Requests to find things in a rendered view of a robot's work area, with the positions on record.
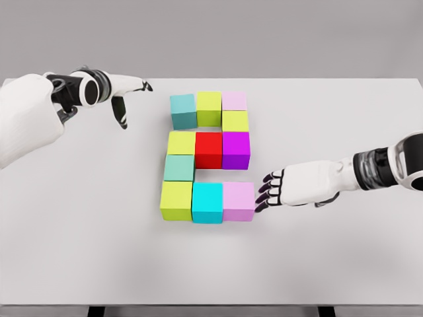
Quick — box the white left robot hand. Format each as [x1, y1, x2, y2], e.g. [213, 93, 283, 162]
[109, 74, 154, 131]

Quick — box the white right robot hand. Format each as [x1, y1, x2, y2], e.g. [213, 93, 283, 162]
[254, 160, 342, 213]

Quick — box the teal block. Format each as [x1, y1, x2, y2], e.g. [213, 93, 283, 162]
[169, 93, 198, 131]

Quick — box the yellow-green block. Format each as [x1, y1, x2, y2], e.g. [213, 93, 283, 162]
[196, 91, 223, 128]
[159, 180, 194, 222]
[221, 110, 250, 133]
[166, 131, 197, 157]

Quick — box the purple block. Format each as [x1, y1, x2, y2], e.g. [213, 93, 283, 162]
[221, 131, 250, 171]

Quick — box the mint green block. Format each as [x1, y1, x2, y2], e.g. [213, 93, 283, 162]
[163, 154, 196, 183]

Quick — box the cyan block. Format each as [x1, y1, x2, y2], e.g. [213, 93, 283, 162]
[191, 182, 225, 225]

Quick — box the red block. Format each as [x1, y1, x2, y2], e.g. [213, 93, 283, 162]
[194, 131, 223, 170]

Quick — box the pale pink block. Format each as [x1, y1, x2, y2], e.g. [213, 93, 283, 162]
[221, 91, 249, 112]

